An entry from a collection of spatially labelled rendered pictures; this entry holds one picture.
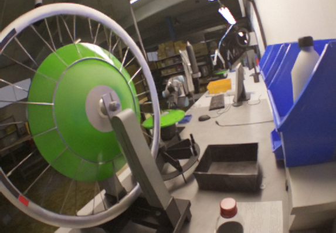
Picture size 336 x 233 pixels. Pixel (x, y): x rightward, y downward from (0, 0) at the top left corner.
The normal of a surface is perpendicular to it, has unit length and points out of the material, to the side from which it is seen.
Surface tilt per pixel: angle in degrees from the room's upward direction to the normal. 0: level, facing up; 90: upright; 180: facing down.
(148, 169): 87
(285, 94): 88
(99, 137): 94
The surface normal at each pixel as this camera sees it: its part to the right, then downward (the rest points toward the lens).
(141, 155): 0.85, -0.19
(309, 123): -0.46, 0.38
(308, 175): -0.27, -0.93
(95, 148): 0.84, 0.04
